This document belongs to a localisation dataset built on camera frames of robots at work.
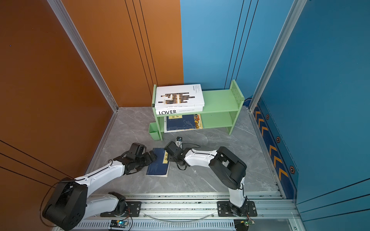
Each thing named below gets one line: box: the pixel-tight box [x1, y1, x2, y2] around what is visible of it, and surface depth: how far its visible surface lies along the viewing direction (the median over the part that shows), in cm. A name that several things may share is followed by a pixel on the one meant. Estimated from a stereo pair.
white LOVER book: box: [155, 106, 204, 116], surface depth 79 cm
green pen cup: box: [148, 122, 160, 141], surface depth 99 cm
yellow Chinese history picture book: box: [193, 113, 204, 129], surface depth 96 cm
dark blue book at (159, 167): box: [145, 147, 171, 178], surface depth 88 cm
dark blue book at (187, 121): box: [166, 114, 196, 131], surface depth 94 cm
